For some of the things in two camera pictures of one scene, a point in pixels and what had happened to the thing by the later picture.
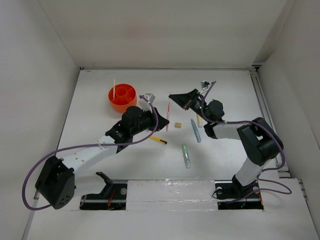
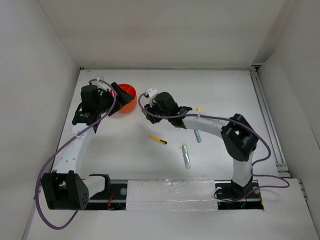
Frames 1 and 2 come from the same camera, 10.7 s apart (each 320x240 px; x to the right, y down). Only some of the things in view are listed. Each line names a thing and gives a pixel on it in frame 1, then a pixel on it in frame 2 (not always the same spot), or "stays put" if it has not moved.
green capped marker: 186,156 stays put
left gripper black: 151,116 → 122,97
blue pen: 196,131 stays put
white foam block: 171,195 stays put
